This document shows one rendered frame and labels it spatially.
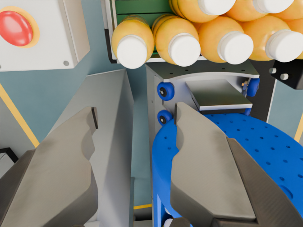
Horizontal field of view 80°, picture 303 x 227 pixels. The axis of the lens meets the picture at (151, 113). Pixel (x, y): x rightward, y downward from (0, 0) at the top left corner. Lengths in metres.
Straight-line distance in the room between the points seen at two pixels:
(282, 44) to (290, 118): 1.85
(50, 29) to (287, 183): 0.38
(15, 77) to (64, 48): 1.44
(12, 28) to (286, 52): 0.34
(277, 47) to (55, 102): 1.55
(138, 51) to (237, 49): 0.13
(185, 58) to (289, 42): 0.14
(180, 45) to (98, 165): 0.46
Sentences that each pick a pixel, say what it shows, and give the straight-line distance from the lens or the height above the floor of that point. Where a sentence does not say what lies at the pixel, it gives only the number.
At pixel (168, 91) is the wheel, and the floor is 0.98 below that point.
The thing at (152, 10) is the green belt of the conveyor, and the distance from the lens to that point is 0.44.
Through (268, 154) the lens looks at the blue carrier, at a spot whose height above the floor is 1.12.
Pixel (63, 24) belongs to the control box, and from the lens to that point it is 0.25.
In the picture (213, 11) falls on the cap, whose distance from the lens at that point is 0.26.
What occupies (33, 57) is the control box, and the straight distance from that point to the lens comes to 0.28.
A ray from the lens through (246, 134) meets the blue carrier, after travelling 0.42.
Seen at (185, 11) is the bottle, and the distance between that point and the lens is 0.30.
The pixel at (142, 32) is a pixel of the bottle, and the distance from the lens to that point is 0.28.
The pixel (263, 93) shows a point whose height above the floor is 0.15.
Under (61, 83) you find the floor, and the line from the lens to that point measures 1.56.
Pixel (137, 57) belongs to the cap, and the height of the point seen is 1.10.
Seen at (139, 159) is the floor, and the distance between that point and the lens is 1.93.
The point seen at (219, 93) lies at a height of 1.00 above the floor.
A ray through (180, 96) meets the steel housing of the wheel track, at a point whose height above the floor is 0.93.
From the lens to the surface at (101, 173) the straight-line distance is 0.59.
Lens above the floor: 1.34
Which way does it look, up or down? 58 degrees down
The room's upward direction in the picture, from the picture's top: 173 degrees clockwise
